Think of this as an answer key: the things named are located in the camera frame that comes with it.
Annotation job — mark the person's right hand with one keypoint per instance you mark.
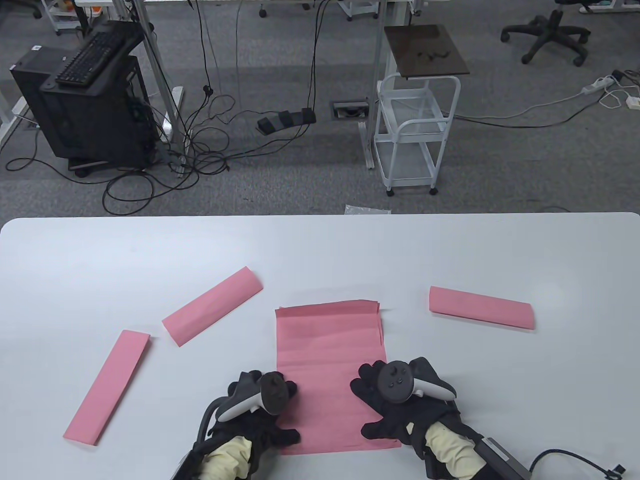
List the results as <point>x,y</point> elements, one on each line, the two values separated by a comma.
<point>395,420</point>

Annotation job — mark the person's left hand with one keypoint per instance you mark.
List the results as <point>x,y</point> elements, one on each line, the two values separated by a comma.
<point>265,430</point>

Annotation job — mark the grey white handheld controller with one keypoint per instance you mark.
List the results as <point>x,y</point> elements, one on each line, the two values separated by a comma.
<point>395,382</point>
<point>272,392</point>

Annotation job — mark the pink paper sheet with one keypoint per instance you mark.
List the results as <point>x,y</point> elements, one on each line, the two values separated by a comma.
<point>480,307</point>
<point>107,387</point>
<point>325,350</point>
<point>212,306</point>
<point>383,327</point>

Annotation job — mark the person's right forearm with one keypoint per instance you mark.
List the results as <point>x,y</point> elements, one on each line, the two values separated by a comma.
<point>450,450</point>

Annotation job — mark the person's left forearm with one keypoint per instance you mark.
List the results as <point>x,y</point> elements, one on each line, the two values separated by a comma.
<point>225,460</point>

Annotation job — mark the clear plastic bag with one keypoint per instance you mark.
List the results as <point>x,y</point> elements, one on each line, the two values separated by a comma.
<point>367,210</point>

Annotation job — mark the black foot pedal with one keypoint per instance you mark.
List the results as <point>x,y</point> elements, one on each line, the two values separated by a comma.
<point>285,120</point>

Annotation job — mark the metal floor socket box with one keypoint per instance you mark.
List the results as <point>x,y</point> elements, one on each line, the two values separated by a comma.
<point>350,110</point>

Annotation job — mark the grey metal desk leg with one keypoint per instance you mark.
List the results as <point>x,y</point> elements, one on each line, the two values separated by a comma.
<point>167,107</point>

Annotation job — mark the black computer tower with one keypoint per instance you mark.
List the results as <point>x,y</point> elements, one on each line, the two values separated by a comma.
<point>90,125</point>

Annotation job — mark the dark brown board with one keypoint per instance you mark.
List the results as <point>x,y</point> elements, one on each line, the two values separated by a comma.
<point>425,50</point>

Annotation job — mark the white power strip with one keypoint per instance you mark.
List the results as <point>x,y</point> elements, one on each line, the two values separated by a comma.
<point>597,84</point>

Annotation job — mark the white power adapter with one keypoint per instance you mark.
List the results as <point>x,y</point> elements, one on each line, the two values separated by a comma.
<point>634,102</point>

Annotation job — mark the white desk foot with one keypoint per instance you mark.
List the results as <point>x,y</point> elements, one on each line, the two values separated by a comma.
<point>10,115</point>

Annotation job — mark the black power adapter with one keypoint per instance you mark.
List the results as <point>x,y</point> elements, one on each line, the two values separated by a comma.
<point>618,75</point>

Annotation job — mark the black keyboard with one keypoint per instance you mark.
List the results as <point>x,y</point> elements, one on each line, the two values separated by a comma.
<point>87,59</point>

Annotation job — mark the white storage cart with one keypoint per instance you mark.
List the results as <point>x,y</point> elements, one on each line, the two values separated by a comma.
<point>65,22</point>
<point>357,7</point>

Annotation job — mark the black office chair base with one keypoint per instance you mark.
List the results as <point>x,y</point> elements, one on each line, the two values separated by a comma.
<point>552,27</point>

